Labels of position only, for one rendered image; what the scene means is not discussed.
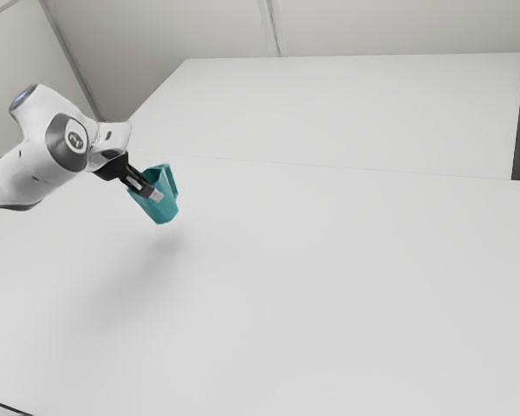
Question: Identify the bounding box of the teal faceted mug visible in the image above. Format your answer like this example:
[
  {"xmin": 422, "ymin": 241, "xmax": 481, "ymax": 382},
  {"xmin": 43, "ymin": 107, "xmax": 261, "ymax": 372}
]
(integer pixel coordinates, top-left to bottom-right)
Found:
[{"xmin": 127, "ymin": 163, "xmax": 179, "ymax": 225}]

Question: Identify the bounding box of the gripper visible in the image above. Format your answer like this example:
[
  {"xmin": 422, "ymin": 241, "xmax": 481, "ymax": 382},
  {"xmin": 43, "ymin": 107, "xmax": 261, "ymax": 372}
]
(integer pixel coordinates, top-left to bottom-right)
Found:
[{"xmin": 92, "ymin": 152, "xmax": 164, "ymax": 203}]

